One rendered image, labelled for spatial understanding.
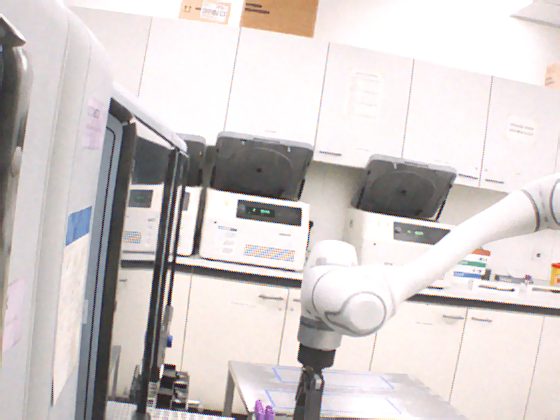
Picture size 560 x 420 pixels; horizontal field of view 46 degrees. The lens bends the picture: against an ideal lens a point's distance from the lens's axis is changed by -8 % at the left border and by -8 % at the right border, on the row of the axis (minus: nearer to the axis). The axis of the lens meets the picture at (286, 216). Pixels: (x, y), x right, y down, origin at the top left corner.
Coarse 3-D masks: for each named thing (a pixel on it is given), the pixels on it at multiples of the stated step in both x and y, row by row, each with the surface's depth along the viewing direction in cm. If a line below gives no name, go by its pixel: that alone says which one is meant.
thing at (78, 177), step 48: (96, 48) 33; (96, 96) 34; (48, 192) 30; (96, 192) 40; (48, 240) 30; (96, 240) 101; (48, 288) 30; (96, 288) 102; (48, 336) 31; (96, 336) 102; (48, 384) 31
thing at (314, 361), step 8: (304, 352) 136; (312, 352) 136; (320, 352) 135; (328, 352) 136; (304, 360) 136; (312, 360) 136; (320, 360) 135; (328, 360) 136; (312, 368) 136; (320, 368) 136; (312, 376) 135; (320, 376) 135
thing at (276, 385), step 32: (256, 384) 186; (288, 384) 191; (352, 384) 199; (384, 384) 203; (416, 384) 207; (224, 416) 206; (288, 416) 166; (320, 416) 167; (352, 416) 169; (384, 416) 172; (416, 416) 175; (448, 416) 178
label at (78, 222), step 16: (96, 112) 35; (96, 128) 36; (96, 144) 37; (80, 224) 35; (80, 240) 36; (64, 256) 32; (80, 256) 37; (64, 272) 32; (80, 272) 37; (64, 288) 33; (80, 288) 38; (64, 304) 33; (80, 304) 38; (64, 320) 34; (80, 320) 39; (64, 336) 34; (64, 352) 34; (64, 368) 35; (64, 384) 35
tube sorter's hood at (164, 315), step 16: (176, 176) 126; (176, 192) 127; (176, 208) 147; (176, 224) 163; (176, 240) 181; (160, 288) 128; (160, 304) 128; (160, 320) 128; (160, 336) 129; (160, 352) 139; (160, 368) 129
